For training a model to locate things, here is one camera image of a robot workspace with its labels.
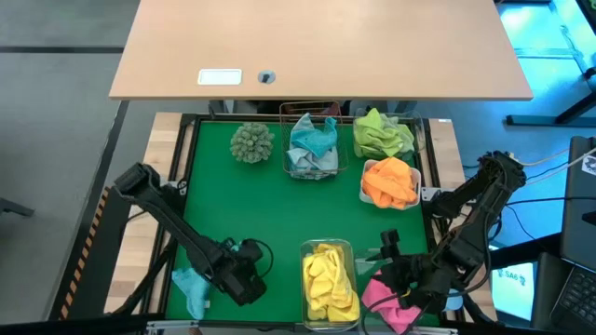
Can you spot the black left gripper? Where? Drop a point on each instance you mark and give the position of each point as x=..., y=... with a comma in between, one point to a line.
x=233, y=279

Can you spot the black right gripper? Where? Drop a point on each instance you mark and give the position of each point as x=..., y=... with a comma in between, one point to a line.
x=419, y=279

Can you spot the pink microfiber towel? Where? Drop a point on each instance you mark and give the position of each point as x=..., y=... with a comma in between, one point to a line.
x=386, y=307

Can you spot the yellow microfiber towel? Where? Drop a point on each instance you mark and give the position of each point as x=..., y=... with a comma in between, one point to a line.
x=347, y=293
x=319, y=309
x=326, y=256
x=319, y=281

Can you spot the orange microfiber towel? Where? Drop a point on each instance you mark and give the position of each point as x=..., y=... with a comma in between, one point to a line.
x=396, y=199
x=372, y=186
x=393, y=170

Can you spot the light blue microfiber towel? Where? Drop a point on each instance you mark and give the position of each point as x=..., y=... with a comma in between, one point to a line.
x=307, y=165

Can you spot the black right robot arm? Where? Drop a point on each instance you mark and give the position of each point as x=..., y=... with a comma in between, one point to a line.
x=489, y=200

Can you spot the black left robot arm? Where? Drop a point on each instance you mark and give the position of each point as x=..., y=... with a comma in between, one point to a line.
x=172, y=218

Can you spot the pale blue water bottle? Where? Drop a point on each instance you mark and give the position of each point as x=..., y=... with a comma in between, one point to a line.
x=455, y=301

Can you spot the clear rectangular plastic container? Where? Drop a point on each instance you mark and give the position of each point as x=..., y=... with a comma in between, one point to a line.
x=368, y=261
x=330, y=326

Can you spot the white SA6 sign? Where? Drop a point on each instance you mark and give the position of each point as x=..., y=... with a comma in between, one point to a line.
x=512, y=293

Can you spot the green table mat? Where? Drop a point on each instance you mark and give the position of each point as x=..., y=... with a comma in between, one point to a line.
x=298, y=209

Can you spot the white plastic basket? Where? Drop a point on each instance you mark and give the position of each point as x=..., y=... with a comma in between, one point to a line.
x=418, y=179

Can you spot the black panel with hazard stripe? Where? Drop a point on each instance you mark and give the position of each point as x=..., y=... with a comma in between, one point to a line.
x=100, y=260

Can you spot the green spiky plant ball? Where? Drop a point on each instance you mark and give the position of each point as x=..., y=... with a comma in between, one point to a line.
x=251, y=142

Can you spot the black laptop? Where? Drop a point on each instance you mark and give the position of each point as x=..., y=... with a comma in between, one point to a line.
x=577, y=209

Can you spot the black desk leg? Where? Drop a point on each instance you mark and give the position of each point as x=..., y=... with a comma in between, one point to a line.
x=535, y=120

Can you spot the white rectangular desk plate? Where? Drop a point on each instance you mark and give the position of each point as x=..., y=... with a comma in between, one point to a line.
x=220, y=76

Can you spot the grey chair base leg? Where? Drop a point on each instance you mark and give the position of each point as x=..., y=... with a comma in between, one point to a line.
x=16, y=208

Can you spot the tan wooden desk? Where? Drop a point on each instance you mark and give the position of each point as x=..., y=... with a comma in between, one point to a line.
x=326, y=42

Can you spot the black metal table frame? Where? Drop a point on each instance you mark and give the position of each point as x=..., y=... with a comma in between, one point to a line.
x=223, y=116

